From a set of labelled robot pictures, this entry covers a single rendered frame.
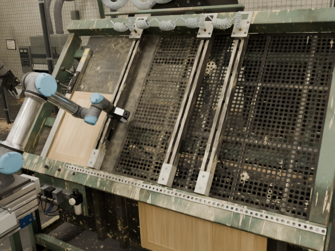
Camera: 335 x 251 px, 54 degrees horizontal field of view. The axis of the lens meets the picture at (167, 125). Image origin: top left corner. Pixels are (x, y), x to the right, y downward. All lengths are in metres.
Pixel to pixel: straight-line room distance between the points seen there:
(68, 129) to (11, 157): 0.92
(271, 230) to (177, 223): 0.76
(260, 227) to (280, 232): 0.10
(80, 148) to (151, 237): 0.82
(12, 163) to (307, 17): 1.79
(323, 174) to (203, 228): 0.84
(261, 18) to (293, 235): 1.28
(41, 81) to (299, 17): 1.49
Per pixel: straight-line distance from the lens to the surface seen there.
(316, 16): 2.17
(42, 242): 3.05
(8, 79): 2.49
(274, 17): 2.21
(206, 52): 2.24
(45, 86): 1.78
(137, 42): 2.55
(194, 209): 1.86
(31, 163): 2.67
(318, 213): 1.74
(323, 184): 1.77
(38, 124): 2.84
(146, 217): 2.42
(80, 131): 2.51
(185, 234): 2.31
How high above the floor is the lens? 1.83
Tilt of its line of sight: 18 degrees down
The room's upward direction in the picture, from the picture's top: 2 degrees counter-clockwise
